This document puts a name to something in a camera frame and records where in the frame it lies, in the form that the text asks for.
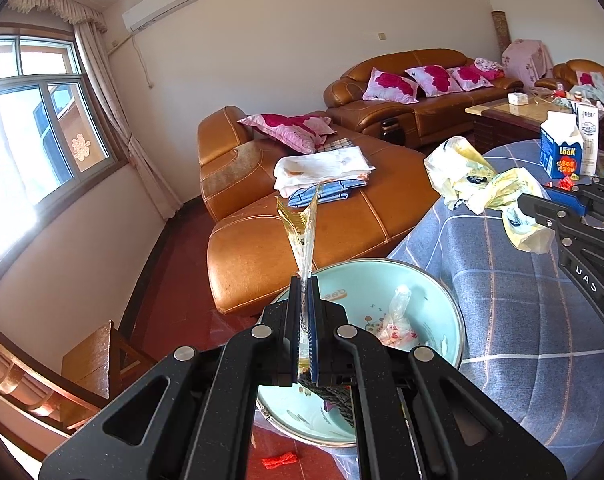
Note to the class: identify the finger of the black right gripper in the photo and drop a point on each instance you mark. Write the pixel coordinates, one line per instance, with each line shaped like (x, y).
(563, 206)
(599, 192)

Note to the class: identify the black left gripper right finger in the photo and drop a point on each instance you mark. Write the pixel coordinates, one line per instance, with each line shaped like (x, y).
(416, 416)

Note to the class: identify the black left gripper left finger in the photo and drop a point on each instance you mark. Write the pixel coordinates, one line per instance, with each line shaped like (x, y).
(191, 415)

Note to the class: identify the red foam net sleeve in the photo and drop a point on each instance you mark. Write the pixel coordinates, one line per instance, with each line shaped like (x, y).
(567, 183)

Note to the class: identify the black foam net sleeve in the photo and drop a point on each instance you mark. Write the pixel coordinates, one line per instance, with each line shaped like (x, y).
(338, 397)

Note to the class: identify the clear plastic bag red print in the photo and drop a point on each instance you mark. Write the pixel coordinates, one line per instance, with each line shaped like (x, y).
(394, 329)

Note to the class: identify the white yellow bag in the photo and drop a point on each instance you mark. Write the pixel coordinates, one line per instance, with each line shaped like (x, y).
(461, 175)

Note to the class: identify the gold clear wrapper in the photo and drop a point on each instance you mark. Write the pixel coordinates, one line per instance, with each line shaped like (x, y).
(300, 227)

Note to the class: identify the light blue trash basin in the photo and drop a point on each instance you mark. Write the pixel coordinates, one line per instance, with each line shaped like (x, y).
(364, 287)

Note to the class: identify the upright blue Look carton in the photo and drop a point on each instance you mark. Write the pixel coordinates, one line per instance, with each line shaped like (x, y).
(561, 145)

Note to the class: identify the white milk carton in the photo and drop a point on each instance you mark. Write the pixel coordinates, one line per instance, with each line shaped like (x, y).
(587, 119)

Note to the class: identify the wooden coffee table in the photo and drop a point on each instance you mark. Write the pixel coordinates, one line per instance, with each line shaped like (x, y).
(498, 122)

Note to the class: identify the blue plaid tablecloth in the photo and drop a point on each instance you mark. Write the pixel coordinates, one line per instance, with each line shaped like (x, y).
(533, 343)

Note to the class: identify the white tissue box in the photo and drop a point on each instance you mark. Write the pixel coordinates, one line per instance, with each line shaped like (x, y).
(518, 98)

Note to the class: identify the wooden chair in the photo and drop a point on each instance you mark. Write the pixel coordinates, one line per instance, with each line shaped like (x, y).
(40, 408)

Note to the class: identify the brown leather armchair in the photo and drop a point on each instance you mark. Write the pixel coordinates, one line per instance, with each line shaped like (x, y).
(577, 76)

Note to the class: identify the pink cloth covered appliance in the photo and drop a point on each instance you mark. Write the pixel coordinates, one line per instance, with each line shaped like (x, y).
(527, 60)

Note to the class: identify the brown leather long sofa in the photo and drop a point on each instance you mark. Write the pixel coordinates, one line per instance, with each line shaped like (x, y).
(427, 120)

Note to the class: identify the brown leather chaise sofa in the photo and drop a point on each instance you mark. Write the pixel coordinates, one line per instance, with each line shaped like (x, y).
(252, 249)

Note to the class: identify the tall woven floor lamp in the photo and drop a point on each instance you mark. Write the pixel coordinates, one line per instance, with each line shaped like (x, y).
(501, 27)

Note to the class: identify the folded blue striped cloth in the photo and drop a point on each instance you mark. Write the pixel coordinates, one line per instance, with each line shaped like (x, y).
(327, 192)

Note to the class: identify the pink floral pillow on chaise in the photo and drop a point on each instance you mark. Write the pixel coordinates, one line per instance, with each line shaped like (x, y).
(303, 134)

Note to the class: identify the white air conditioner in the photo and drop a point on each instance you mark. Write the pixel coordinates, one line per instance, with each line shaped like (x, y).
(147, 12)

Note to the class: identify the beige curtain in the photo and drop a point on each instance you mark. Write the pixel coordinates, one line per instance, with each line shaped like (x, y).
(88, 27)

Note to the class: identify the window with white frame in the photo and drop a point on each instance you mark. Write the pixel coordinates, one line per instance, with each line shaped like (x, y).
(50, 139)

